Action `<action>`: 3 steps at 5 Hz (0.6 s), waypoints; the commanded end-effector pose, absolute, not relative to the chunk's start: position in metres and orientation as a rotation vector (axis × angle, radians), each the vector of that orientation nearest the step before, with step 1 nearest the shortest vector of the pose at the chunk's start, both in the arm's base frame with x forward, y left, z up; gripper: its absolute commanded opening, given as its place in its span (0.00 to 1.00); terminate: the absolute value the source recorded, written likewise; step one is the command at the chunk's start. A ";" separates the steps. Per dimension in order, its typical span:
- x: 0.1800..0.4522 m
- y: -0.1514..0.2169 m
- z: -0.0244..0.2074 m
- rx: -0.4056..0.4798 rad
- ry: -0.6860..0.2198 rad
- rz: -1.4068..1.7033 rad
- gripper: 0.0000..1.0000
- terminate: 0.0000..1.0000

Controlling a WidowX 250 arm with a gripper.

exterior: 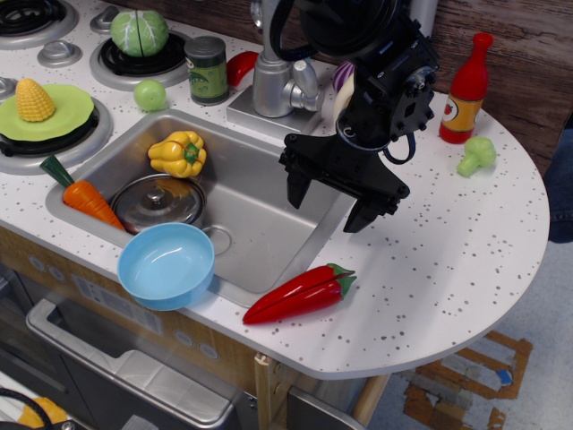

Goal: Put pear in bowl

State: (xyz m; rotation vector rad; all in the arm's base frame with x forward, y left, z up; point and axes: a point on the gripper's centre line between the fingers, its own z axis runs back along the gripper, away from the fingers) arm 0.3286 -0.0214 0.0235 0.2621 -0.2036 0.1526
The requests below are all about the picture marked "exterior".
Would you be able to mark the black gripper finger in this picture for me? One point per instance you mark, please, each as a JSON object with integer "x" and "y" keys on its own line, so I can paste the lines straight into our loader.
{"x": 298, "y": 182}
{"x": 364, "y": 212}

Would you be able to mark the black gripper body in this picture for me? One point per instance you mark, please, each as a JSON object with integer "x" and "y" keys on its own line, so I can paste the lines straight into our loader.
{"x": 337, "y": 164}

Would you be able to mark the green toy pear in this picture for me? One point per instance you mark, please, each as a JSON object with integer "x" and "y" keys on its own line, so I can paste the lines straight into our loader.
{"x": 150, "y": 96}

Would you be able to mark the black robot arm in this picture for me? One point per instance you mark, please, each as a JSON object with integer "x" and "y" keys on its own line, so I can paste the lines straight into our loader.
{"x": 395, "y": 67}

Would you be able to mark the light blue plastic bowl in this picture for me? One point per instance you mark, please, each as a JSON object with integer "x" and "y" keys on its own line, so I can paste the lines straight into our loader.
{"x": 168, "y": 266}

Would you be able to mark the cream toy detergent bottle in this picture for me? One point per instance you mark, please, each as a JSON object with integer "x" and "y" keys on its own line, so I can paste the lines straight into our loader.
{"x": 343, "y": 97}

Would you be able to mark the silver toy faucet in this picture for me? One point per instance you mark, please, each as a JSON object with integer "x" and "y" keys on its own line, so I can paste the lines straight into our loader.
{"x": 285, "y": 96}

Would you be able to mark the purple toy onion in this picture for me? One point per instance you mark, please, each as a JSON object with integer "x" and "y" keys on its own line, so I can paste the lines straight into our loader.
{"x": 341, "y": 74}

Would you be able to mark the red toy chili pepper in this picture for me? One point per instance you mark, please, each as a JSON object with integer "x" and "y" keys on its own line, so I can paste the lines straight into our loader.
{"x": 308, "y": 292}

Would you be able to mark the yellow toy bell pepper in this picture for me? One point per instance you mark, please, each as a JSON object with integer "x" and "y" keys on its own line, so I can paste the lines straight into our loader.
{"x": 181, "y": 155}

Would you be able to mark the red toy pepper piece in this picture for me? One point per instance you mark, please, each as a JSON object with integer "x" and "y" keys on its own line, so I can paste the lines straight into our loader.
{"x": 240, "y": 69}

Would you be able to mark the green toy broccoli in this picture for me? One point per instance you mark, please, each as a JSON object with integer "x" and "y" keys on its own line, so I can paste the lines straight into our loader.
{"x": 479, "y": 153}

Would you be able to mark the silver pot with lid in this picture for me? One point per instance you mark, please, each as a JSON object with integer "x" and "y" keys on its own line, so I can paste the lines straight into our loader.
{"x": 158, "y": 199}

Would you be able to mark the green labelled toy can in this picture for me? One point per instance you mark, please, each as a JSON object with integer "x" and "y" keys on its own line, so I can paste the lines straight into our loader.
{"x": 207, "y": 70}

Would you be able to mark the red toy ketchup bottle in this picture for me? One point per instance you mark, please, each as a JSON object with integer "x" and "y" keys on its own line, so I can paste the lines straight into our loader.
{"x": 467, "y": 93}

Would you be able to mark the grey vertical pole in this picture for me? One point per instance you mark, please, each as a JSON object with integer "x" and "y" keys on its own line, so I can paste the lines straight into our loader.
{"x": 423, "y": 11}

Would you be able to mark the wooden cabinet leg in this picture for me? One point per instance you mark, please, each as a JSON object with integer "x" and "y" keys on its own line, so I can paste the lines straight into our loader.
{"x": 368, "y": 398}

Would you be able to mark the blue jeans person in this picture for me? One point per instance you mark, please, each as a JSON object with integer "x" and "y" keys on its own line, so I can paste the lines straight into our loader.
{"x": 558, "y": 183}

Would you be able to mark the green toy cabbage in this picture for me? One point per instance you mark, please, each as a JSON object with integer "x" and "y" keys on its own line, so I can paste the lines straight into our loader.
{"x": 139, "y": 33}

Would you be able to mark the orange toy carrot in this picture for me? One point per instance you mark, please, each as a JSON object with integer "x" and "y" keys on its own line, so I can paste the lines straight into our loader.
{"x": 80, "y": 195}

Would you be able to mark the green plastic plate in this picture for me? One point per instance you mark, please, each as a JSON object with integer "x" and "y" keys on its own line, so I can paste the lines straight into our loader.
{"x": 73, "y": 109}

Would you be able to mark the silver stove knob rear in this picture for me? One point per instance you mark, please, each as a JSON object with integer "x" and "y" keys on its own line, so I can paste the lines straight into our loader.
{"x": 101, "y": 23}

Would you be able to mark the silver stove knob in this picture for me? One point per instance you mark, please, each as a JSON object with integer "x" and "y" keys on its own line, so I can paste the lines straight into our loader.
{"x": 101, "y": 23}
{"x": 7, "y": 88}
{"x": 59, "y": 53}

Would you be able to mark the yellow toy corn cob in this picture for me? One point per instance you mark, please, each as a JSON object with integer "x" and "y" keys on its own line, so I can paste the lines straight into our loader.
{"x": 33, "y": 103}

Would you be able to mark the left front stove burner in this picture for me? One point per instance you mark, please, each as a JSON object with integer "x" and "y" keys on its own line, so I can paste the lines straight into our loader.
{"x": 98, "y": 137}

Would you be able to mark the silver stove knob left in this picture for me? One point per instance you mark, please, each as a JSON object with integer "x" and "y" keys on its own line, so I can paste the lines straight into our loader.
{"x": 7, "y": 88}

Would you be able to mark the back left stove burner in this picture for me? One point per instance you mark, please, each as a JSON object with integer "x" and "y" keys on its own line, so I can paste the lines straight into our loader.
{"x": 33, "y": 23}

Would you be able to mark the silver oven door handle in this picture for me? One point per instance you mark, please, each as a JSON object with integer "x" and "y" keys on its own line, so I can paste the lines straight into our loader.
{"x": 133, "y": 390}

